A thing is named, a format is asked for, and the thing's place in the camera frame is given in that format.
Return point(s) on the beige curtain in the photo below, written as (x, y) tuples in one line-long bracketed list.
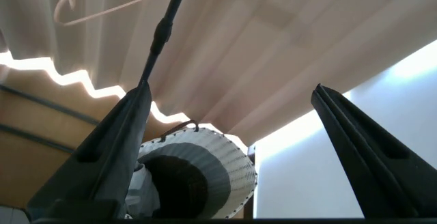
[(273, 46)]

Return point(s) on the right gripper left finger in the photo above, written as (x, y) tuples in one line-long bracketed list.
[(68, 186)]

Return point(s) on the white laundry basket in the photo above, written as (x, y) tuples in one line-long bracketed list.
[(235, 169)]

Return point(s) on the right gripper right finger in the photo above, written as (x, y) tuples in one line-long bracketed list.
[(375, 183)]

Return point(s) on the black clothes rack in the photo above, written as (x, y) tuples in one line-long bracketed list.
[(163, 32)]

